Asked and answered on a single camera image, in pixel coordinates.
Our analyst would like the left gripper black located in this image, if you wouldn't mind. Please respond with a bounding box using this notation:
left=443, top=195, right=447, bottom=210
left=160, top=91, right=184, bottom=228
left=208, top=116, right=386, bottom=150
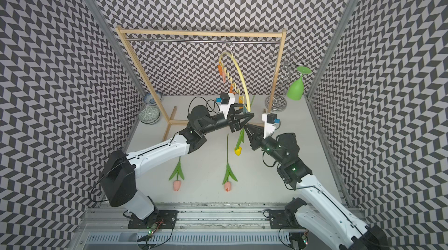
left=199, top=102, right=254, bottom=135

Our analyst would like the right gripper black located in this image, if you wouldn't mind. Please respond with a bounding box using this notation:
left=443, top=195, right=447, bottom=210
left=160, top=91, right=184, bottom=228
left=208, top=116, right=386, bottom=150
left=243, top=123, right=286, bottom=165

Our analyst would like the yellow clip hanger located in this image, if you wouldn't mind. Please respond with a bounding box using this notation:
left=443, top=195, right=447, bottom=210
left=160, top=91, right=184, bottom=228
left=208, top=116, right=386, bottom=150
left=218, top=43, right=252, bottom=112

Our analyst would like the yellow tulip flower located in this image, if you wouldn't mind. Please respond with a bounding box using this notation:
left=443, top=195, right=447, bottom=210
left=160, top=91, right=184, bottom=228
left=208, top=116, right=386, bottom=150
left=234, top=95, right=255, bottom=156

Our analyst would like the pink tulip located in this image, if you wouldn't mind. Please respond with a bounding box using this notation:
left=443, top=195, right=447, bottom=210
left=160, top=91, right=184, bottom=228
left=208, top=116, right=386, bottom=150
left=169, top=157, right=185, bottom=192
left=222, top=135, right=238, bottom=192

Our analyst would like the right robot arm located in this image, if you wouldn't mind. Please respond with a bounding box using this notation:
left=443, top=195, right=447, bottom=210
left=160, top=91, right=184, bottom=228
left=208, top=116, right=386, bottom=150
left=244, top=125, right=390, bottom=250

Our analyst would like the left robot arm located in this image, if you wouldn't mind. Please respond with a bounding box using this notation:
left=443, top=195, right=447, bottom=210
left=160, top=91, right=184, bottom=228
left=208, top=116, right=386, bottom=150
left=99, top=104, right=254, bottom=220

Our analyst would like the chrome glass holder stand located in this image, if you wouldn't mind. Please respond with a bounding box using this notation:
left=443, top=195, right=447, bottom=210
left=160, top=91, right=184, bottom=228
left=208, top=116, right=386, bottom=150
left=265, top=52, right=312, bottom=112

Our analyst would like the green plastic wine glass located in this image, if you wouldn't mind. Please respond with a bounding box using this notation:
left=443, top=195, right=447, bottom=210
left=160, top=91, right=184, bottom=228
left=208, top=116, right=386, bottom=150
left=287, top=66, right=312, bottom=101

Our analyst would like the blue patterned bowl back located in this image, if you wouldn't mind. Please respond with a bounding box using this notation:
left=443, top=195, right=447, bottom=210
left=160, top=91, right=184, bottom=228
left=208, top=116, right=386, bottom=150
left=143, top=91, right=163, bottom=106

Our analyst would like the metal rack rod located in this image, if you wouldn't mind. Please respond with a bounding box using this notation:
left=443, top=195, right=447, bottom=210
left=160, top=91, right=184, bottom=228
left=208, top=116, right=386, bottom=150
left=126, top=38, right=281, bottom=45

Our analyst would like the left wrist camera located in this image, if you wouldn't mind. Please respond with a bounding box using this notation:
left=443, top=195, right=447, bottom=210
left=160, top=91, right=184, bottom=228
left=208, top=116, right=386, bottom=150
left=216, top=92, right=235, bottom=118

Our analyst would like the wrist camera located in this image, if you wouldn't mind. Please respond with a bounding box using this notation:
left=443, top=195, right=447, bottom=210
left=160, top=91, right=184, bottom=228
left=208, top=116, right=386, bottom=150
left=216, top=92, right=235, bottom=118
left=261, top=113, right=281, bottom=139

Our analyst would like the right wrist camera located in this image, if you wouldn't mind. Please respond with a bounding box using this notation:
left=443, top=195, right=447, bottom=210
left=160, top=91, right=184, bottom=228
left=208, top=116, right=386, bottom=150
left=261, top=113, right=281, bottom=139

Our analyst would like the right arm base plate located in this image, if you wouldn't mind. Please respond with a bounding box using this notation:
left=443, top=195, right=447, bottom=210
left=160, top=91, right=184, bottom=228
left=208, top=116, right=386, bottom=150
left=264, top=209, right=306, bottom=231

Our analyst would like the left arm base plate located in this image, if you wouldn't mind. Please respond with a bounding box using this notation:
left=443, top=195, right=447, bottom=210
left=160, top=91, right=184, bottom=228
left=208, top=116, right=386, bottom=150
left=127, top=210, right=179, bottom=230

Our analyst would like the wooden clothes rack frame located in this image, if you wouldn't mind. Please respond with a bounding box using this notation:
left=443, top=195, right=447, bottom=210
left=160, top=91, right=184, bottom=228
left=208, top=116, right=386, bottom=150
left=115, top=26, right=288, bottom=142

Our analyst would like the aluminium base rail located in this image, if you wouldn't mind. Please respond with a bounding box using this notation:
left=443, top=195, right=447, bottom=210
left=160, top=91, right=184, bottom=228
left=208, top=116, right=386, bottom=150
left=68, top=203, right=306, bottom=250

